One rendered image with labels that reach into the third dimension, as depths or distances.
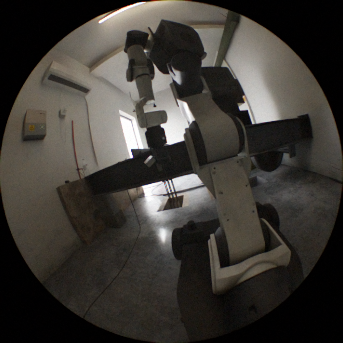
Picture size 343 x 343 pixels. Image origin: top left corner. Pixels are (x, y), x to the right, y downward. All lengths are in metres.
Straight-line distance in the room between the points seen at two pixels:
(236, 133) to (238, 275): 0.34
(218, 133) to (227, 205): 0.19
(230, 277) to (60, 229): 1.32
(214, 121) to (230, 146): 0.08
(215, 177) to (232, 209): 0.10
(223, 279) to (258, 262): 0.08
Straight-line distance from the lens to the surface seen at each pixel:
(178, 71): 0.45
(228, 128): 0.33
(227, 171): 0.34
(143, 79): 0.54
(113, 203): 1.34
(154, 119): 0.48
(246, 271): 0.28
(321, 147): 1.70
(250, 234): 0.33
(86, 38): 2.53
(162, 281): 0.70
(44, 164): 1.38
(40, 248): 1.32
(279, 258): 0.31
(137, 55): 0.63
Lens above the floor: 0.59
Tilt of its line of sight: 8 degrees down
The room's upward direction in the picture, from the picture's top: 17 degrees counter-clockwise
